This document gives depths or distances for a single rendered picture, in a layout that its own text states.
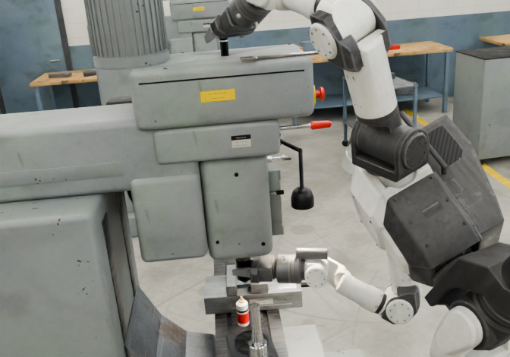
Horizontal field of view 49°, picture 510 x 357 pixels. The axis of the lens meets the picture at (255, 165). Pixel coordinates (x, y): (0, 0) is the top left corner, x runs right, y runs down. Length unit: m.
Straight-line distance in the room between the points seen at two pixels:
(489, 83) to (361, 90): 4.77
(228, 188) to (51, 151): 0.48
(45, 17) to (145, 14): 6.85
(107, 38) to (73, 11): 6.79
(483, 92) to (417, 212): 4.61
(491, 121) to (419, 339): 3.05
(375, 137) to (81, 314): 0.90
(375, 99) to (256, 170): 0.49
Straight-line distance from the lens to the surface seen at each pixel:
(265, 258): 1.75
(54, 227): 1.48
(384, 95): 1.15
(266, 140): 1.47
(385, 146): 1.21
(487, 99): 5.91
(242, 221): 1.58
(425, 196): 1.31
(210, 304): 2.03
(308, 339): 2.04
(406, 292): 1.69
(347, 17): 1.11
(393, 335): 3.52
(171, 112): 1.44
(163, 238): 1.58
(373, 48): 1.11
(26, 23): 8.36
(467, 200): 1.33
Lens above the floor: 2.12
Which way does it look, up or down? 20 degrees down
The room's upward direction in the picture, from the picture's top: 4 degrees counter-clockwise
